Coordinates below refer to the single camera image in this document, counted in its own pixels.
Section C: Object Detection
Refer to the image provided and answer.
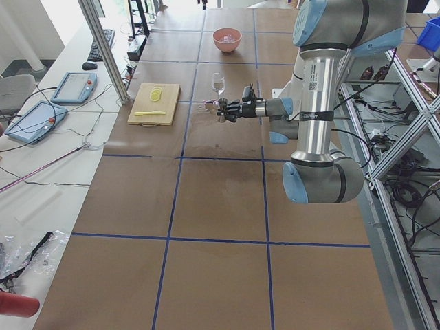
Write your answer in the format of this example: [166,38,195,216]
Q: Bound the black box with label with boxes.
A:
[127,35,146,61]

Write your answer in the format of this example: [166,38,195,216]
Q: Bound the clear wine glass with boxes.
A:
[212,72,226,105]

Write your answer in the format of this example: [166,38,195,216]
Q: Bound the yellow plastic knife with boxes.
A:
[134,111,167,116]

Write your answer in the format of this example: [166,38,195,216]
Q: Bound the aluminium frame post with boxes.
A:
[78,0,130,105]

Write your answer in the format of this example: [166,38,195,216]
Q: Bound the yellow lemon slice stack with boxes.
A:
[149,86,163,102]

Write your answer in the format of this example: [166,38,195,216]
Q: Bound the black keyboard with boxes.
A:
[87,28,116,63]

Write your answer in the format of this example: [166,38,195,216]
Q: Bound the bamboo cutting board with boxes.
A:
[127,83,180,126]

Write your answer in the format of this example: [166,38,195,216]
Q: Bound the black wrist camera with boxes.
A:
[242,83,256,102]

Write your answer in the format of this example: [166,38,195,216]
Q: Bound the blue teach pendant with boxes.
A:
[51,72,97,105]
[5,101,67,144]

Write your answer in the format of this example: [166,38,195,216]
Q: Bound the pink thin rod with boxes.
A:
[0,142,106,193]

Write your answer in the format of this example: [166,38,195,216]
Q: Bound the lower blue teach pendant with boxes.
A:
[5,101,67,144]

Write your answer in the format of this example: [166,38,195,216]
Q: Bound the pink bowl of ice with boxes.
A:
[212,27,242,53]

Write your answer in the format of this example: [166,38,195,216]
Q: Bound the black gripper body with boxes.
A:
[227,102,257,119]

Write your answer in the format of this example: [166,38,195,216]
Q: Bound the red bottle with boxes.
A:
[1,291,40,318]

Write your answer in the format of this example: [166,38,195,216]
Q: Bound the upper blue teach pendant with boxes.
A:
[51,72,97,105]

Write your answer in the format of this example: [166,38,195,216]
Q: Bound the black computer mouse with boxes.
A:
[82,61,98,71]

